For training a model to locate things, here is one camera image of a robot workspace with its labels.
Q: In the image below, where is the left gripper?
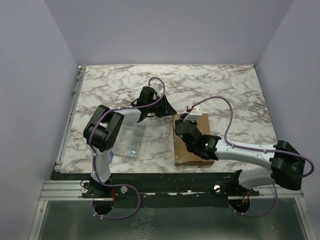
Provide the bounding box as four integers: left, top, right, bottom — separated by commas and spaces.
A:
146, 94, 176, 117

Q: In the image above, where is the brown cardboard express box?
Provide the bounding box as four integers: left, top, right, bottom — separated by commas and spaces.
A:
172, 113, 215, 167

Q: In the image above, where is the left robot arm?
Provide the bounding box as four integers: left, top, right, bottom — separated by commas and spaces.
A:
83, 86, 177, 198

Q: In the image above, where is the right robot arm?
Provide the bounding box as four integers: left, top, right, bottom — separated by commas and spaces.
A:
174, 114, 306, 196

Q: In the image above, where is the clear plastic screw box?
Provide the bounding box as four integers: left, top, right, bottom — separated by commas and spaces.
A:
112, 123, 147, 159

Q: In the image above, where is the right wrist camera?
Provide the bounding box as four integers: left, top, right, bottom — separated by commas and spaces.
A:
184, 105, 202, 122

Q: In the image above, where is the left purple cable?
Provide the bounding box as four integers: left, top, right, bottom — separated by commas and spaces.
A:
88, 77, 167, 221

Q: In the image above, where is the purple cable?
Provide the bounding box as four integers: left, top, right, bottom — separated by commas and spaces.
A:
88, 77, 167, 221
189, 96, 315, 218

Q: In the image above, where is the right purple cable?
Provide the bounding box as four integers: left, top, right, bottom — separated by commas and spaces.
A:
189, 96, 315, 218

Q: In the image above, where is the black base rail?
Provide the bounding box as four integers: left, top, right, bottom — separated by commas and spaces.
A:
82, 172, 259, 209

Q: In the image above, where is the aluminium frame rail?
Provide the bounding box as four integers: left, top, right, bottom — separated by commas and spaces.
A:
40, 180, 304, 202

